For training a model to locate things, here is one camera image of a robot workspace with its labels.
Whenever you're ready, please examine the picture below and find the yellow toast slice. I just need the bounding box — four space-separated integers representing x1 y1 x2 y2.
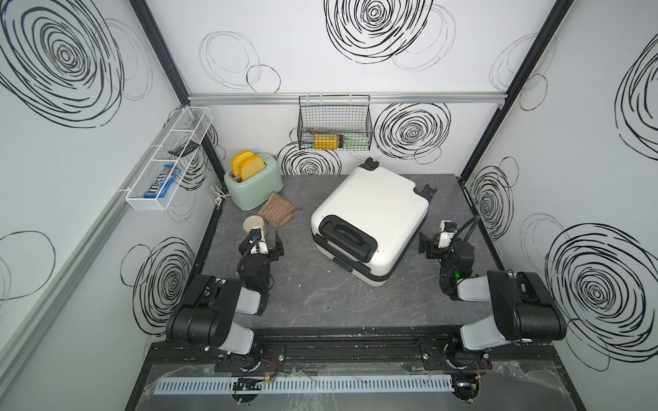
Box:
231 150 255 179
239 155 267 182

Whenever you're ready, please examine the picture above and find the white slotted cable duct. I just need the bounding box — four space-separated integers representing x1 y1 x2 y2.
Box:
154 375 454 395

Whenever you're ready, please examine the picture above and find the white hard-shell suitcase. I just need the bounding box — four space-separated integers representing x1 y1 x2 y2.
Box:
311 158 437 287

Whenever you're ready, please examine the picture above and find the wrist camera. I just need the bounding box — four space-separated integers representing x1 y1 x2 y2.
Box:
438 220 459 249
248 229 269 254

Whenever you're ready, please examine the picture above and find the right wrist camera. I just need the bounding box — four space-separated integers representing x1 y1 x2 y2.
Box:
438 220 459 249

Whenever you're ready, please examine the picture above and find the black remote in shelf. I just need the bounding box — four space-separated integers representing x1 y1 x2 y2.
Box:
168 141 200 158

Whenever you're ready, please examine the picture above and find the blue candy packet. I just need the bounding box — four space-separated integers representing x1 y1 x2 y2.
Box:
143 164 181 199

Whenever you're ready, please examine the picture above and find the beige round jar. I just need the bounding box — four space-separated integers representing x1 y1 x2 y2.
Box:
243 215 267 236

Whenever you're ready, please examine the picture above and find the brown striped cloth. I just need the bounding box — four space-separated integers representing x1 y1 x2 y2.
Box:
258 193 299 229

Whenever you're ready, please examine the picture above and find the yellow item in basket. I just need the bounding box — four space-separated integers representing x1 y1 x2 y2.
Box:
314 134 343 150

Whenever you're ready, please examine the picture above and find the yellow toast slice front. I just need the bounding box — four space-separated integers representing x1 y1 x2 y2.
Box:
239 155 267 182

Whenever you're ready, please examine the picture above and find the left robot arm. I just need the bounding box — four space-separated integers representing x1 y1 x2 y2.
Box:
166 229 284 356

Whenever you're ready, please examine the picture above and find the yellow toast slice back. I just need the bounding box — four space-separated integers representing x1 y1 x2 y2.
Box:
231 150 255 179

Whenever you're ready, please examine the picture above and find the mint green toaster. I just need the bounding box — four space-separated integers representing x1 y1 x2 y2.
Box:
224 152 284 211

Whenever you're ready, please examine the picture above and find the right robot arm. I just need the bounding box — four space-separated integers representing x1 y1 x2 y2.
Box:
418 217 567 351

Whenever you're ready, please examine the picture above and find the white wire shelf basket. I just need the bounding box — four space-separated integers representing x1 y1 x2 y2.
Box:
125 106 212 212

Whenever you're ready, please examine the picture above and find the green item in basket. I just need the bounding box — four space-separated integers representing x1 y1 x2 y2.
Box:
342 133 371 151

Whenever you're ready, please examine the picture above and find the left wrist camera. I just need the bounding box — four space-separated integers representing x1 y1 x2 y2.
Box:
248 229 269 254

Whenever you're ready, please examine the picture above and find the black wire basket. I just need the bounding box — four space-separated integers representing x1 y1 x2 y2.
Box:
296 94 374 151

